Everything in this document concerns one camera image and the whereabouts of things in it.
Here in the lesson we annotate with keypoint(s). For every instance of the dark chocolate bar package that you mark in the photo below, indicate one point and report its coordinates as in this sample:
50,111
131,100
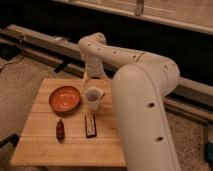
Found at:
90,126

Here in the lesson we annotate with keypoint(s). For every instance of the long metal floor rail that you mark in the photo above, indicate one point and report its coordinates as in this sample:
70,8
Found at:
40,41

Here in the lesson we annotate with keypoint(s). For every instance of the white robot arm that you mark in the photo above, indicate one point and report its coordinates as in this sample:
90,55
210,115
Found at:
141,82

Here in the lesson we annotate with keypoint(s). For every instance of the dark red chili pepper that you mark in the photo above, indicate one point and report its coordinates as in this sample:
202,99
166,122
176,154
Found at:
60,133

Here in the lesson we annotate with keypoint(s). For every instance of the orange ceramic bowl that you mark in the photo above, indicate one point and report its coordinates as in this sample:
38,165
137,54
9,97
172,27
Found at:
64,99

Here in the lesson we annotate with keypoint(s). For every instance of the white paper cup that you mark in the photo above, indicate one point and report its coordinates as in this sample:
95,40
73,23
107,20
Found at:
93,96

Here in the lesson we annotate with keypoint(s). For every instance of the blue object at right edge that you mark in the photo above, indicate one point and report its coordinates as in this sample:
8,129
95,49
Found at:
208,147

